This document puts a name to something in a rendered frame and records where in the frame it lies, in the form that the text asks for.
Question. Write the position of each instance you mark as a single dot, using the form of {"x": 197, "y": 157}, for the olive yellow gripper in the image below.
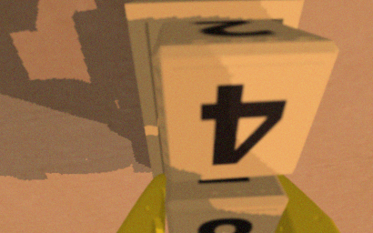
{"x": 301, "y": 214}

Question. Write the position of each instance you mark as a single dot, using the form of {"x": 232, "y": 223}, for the tan number cube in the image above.
{"x": 236, "y": 98}
{"x": 225, "y": 205}

